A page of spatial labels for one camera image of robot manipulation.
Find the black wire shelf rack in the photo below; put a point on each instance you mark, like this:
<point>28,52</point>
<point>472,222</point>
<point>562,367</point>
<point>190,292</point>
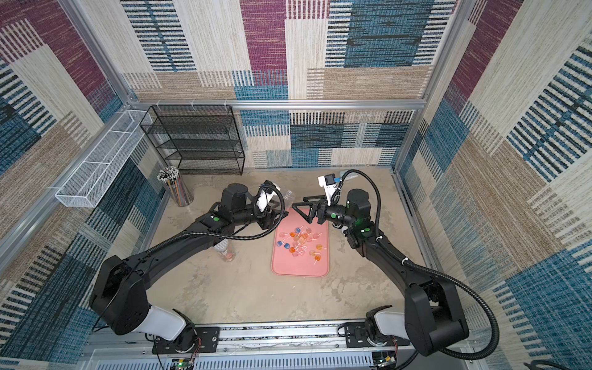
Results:
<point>196,139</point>

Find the candy jar clear plastic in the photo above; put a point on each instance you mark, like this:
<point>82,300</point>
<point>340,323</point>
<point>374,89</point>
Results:
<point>289,198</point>

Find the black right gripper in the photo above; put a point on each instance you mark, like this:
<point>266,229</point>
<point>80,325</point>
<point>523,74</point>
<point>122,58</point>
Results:
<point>317,211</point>

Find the candy jar patterned lid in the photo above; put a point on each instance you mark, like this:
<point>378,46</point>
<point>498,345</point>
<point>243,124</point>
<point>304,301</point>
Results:
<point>225,250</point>

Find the white wire mesh basket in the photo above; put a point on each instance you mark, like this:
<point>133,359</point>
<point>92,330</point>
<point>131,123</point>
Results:
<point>90,181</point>

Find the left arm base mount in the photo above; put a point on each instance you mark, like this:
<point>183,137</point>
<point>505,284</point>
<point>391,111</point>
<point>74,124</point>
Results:
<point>190,341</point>

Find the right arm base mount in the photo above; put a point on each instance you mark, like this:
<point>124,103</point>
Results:
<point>363,335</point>

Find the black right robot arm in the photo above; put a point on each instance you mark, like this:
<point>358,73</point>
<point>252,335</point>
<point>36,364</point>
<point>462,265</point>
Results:
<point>432,319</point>

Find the cup of coloured pencils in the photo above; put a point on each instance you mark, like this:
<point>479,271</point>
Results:
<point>171,176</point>

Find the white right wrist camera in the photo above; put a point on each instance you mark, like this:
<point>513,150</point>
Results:
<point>332,186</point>

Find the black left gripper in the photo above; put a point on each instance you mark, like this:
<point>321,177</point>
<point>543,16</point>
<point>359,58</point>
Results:
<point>269,221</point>

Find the pink plastic tray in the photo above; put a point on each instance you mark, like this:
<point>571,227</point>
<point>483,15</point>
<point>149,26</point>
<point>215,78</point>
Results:
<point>309,271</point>

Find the pile of lollipop candies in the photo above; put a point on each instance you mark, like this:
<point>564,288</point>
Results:
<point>297,245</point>

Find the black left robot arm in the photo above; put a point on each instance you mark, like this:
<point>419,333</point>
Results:
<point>119,295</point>

